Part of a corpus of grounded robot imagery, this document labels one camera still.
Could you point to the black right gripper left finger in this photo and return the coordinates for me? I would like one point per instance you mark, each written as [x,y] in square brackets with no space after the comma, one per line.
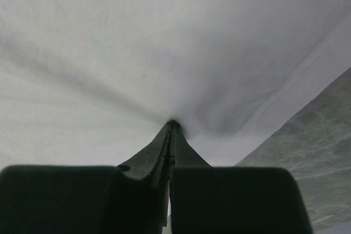
[129,198]

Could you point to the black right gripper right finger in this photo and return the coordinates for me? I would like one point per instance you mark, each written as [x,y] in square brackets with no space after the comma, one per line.
[207,199]

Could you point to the white t-shirt with red print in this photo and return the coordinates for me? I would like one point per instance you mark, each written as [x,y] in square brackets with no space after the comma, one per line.
[253,82]

